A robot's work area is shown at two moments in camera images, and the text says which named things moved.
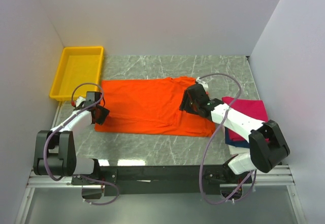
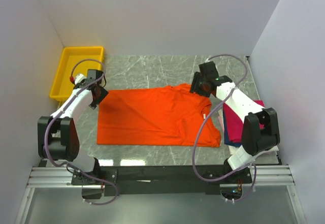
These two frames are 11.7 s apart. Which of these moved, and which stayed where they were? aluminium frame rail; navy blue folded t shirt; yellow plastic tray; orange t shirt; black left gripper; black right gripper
Moved: orange t shirt; black left gripper; black right gripper
Stayed: yellow plastic tray; aluminium frame rail; navy blue folded t shirt
